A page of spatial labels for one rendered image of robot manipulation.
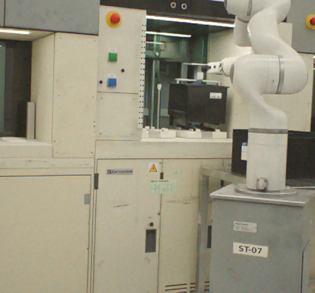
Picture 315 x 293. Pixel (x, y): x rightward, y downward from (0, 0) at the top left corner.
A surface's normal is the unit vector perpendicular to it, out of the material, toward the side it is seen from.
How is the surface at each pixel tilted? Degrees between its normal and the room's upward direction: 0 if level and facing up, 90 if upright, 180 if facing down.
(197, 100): 94
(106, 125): 90
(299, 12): 90
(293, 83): 116
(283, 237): 90
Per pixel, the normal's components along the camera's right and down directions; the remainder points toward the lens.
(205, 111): 0.39, 0.13
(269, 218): -0.36, 0.04
